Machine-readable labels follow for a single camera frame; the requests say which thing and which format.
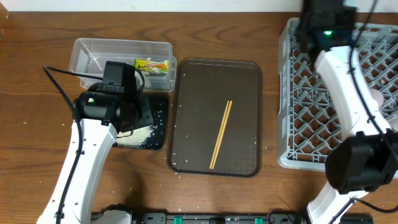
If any yellow snack wrapper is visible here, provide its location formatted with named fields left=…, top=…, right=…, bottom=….
left=133, top=59, right=169, bottom=73

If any white cup pink inside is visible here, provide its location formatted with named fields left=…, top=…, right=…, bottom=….
left=369, top=88, right=384, bottom=109

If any wooden chopstick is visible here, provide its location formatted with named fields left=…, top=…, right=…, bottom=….
left=208, top=100, right=231, bottom=169
left=211, top=100, right=234, bottom=170

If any white cup green inside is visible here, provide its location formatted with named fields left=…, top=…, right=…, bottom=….
left=389, top=110, right=398, bottom=131

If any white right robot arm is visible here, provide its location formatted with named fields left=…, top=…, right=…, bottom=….
left=295, top=0, right=397, bottom=223

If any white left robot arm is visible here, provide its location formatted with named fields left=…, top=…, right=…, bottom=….
left=37, top=61, right=153, bottom=223

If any grey dishwasher rack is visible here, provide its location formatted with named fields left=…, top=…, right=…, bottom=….
left=277, top=17, right=397, bottom=172

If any pile of white rice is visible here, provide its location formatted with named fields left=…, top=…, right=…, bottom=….
left=116, top=126, right=154, bottom=149

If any black tray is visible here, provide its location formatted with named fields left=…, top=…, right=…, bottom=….
left=113, top=93, right=170, bottom=151

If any clear plastic bin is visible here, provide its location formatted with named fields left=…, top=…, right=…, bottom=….
left=69, top=38, right=177, bottom=92

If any brown serving tray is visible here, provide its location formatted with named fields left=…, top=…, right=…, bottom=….
left=167, top=58, right=262, bottom=177

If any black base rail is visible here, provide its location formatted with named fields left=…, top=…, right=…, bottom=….
left=93, top=203, right=374, bottom=224

